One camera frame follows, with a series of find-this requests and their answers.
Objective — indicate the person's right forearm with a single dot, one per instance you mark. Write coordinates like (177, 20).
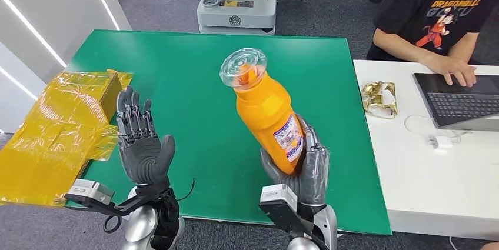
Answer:
(401, 47)

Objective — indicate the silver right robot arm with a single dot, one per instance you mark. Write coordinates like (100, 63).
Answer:
(325, 225)

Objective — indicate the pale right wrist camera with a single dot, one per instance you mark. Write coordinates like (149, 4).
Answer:
(278, 197)

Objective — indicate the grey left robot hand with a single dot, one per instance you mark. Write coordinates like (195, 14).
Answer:
(144, 160)

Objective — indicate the white power adapter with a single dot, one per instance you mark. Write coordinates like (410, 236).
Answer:
(439, 142)

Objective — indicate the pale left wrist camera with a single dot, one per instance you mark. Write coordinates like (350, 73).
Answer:
(89, 189)

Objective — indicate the person's right hand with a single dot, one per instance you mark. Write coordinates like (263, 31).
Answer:
(456, 69)

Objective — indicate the cardboard box in yellow film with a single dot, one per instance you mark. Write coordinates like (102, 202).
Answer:
(50, 131)

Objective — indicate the green table mat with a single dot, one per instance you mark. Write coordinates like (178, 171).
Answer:
(187, 65)

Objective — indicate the orange plastic bottle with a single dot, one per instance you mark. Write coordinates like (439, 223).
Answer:
(261, 112)

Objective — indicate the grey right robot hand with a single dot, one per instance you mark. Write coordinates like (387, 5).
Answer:
(313, 178)

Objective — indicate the crumpled gold foil wrapper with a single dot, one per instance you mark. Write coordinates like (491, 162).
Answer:
(378, 98)

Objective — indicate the grey laptop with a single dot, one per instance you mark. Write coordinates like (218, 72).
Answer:
(460, 104)

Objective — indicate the person's left forearm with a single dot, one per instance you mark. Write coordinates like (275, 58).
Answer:
(464, 45)

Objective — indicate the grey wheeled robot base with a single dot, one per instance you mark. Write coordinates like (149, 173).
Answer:
(234, 10)

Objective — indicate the person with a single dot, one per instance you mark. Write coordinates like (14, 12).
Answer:
(413, 6)

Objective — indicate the white desk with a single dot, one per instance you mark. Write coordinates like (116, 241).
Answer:
(413, 178)

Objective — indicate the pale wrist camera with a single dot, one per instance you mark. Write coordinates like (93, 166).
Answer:
(89, 189)
(278, 197)

